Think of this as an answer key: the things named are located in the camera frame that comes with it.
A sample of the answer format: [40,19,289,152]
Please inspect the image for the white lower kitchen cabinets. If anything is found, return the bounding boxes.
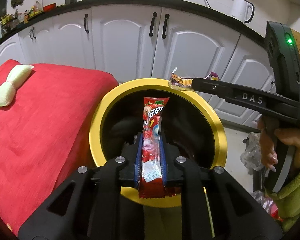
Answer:
[0,3,278,131]

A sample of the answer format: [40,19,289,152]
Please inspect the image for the clear plastic bag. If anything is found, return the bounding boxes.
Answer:
[240,132,264,171]

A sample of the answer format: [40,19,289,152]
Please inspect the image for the red bowl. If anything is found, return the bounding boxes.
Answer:
[43,3,56,12]

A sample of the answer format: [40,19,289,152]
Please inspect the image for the condiment bottles group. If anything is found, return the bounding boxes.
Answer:
[1,1,43,29]

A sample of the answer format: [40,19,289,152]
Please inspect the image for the green sleeve forearm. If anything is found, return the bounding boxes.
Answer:
[264,129,300,234]

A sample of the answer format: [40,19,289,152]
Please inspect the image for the black kitchen countertop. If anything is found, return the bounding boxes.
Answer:
[0,0,268,53]

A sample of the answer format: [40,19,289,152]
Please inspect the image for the yellow rimmed black trash bin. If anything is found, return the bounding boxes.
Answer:
[88,77,228,209]

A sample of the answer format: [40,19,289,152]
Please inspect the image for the red snack stick packet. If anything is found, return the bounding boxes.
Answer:
[139,97,169,198]

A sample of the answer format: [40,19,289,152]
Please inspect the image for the white electric kettle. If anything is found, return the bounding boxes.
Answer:
[229,0,255,24]

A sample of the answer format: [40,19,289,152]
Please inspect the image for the red floral table cloth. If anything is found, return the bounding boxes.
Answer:
[0,63,118,234]

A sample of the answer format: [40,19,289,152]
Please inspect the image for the yellow purple snack wrapper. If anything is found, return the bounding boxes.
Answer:
[168,67,219,91]

